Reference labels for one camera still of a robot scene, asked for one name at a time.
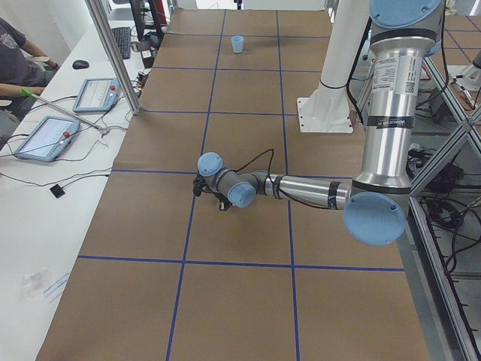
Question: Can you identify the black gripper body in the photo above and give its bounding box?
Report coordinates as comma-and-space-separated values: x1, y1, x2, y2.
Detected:
204, 184, 228, 202

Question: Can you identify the light blue plastic cup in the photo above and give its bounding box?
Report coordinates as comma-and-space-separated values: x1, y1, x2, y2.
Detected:
231, 35, 244, 54

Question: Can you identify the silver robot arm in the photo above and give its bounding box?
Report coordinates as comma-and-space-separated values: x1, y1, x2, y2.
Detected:
193, 1, 444, 246

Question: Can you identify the far blue teach pendant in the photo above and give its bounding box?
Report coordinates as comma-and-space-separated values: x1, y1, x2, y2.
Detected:
72, 78, 120, 114

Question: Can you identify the blue teach pendant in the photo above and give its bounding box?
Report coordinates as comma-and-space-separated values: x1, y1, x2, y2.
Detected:
14, 116, 80, 162
72, 78, 120, 114

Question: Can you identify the small black square device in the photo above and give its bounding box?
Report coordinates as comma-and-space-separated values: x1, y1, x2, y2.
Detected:
50, 184, 65, 199

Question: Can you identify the near blue teach pendant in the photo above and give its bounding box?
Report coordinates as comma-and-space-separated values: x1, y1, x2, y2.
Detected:
14, 116, 80, 162

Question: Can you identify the black keyboard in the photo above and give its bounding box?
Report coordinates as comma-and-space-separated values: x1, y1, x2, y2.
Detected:
111, 26, 131, 59

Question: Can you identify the black computer mouse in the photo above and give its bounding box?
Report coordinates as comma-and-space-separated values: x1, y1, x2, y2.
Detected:
71, 59, 89, 70

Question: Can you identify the black computer monitor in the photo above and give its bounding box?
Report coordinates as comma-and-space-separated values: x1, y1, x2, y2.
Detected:
129, 0, 163, 41

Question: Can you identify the clear plastic bag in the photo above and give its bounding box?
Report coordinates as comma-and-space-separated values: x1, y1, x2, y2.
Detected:
20, 266, 50, 301

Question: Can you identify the thin metal rod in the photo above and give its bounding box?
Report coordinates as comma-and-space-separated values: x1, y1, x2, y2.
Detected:
29, 93, 110, 135

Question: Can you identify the seated person grey shirt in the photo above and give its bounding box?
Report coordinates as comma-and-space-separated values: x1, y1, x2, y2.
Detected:
0, 17, 59, 147

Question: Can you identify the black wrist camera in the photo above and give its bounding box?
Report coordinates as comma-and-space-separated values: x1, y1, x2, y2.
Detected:
192, 174, 207, 197

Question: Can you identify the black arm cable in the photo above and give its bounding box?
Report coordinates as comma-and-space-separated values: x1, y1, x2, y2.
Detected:
236, 148, 331, 210

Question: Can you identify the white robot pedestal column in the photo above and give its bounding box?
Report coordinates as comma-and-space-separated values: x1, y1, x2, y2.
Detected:
297, 0, 370, 134

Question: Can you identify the aluminium truss frame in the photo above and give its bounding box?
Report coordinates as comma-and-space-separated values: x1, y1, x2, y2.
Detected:
352, 22, 481, 361

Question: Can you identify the aluminium frame post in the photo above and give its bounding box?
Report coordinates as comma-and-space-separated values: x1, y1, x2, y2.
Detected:
85, 0, 140, 115

